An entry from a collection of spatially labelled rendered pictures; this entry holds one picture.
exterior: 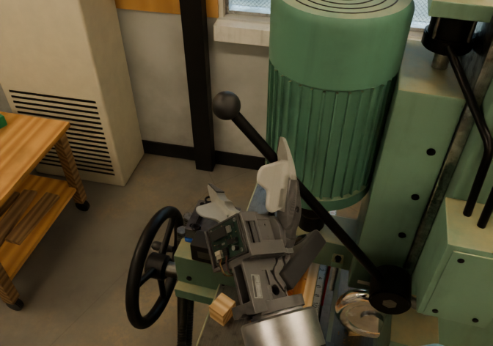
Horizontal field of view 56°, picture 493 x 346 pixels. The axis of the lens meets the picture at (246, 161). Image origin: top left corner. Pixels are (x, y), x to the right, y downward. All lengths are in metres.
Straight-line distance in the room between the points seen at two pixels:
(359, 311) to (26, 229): 1.65
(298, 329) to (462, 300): 0.23
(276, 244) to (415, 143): 0.23
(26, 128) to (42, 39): 0.38
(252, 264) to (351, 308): 0.31
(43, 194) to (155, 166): 0.62
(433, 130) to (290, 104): 0.18
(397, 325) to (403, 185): 0.22
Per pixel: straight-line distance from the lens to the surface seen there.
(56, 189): 2.35
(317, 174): 0.67
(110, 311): 2.07
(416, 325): 0.78
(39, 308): 2.18
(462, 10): 0.58
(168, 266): 1.11
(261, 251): 0.53
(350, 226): 0.88
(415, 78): 0.62
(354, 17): 0.54
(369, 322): 0.83
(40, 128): 2.15
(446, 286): 0.64
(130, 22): 2.28
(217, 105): 0.54
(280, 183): 0.56
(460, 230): 0.61
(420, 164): 0.66
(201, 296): 1.01
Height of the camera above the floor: 1.72
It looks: 42 degrees down
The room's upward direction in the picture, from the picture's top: straight up
